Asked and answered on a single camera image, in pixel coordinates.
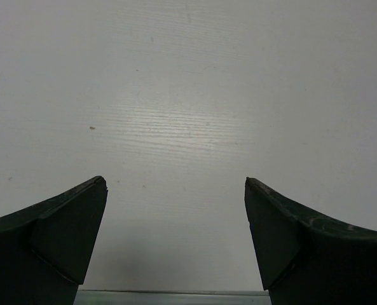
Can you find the aluminium table frame rail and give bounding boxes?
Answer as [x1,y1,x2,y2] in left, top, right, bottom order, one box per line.
[74,290,271,305]

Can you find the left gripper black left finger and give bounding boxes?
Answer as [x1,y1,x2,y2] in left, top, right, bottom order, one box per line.
[0,176,108,304]

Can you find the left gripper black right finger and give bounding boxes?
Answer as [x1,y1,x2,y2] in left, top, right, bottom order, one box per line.
[244,178,377,304]

